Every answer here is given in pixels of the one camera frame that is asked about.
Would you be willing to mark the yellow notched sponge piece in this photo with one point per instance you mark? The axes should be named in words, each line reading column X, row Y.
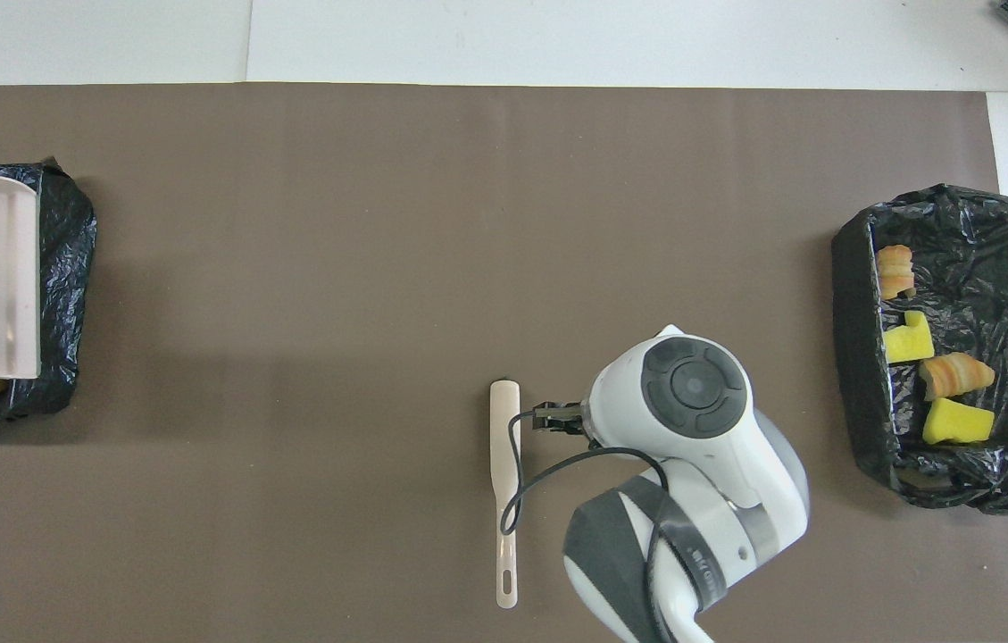
column 907, row 341

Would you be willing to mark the yellow rectangular sponge piece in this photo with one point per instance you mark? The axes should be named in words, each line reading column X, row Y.
column 957, row 422

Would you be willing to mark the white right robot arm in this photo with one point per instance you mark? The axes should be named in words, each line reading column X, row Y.
column 691, row 393

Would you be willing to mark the brown table mat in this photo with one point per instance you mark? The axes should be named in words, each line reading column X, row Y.
column 379, row 268

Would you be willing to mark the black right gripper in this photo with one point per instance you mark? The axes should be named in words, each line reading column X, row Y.
column 559, row 418

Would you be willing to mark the black bag lined bin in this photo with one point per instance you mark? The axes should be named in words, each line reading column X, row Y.
column 66, row 268
column 1003, row 268

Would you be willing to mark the beige hand brush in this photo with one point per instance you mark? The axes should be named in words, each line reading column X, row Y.
column 504, row 446

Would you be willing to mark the orange striped croissant piece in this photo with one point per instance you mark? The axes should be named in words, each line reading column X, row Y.
column 957, row 375
column 895, row 271

